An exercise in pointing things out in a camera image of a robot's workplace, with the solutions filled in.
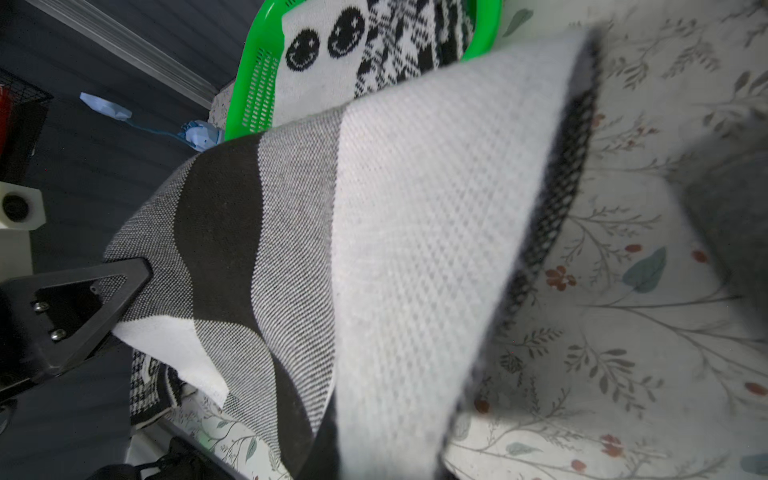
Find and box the houndstooth scarf at edge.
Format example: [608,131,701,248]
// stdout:
[130,350,183,429]

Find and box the black white checkered scarf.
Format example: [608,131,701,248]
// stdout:
[105,29,600,479]

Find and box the black wire side basket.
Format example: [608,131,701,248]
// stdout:
[1,69,53,183]

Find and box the grey scarf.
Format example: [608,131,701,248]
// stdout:
[669,120,767,334]

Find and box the floral table cloth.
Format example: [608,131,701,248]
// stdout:
[161,0,768,480]

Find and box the smiley houndstooth scarf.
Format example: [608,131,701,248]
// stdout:
[272,0,474,126]

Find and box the green plastic basket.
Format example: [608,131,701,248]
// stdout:
[225,0,503,140]

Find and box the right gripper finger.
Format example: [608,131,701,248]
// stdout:
[1,258,152,402]

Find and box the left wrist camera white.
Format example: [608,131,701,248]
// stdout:
[0,182,46,281]

